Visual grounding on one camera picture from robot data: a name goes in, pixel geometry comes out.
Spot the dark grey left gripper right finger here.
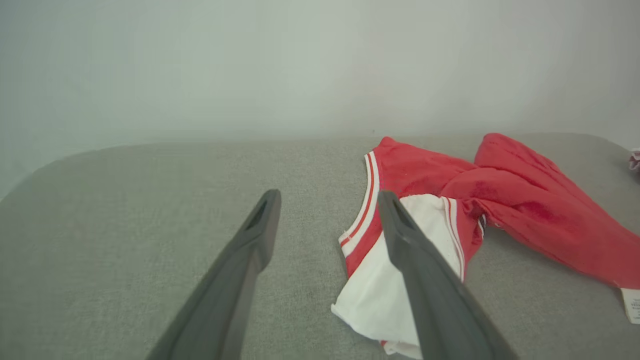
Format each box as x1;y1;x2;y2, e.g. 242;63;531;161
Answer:
377;189;519;360

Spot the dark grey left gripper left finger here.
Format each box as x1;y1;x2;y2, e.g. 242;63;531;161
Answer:
145;189;283;360

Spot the red and white basketball jersey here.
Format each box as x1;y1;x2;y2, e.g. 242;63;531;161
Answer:
331;132;640;360

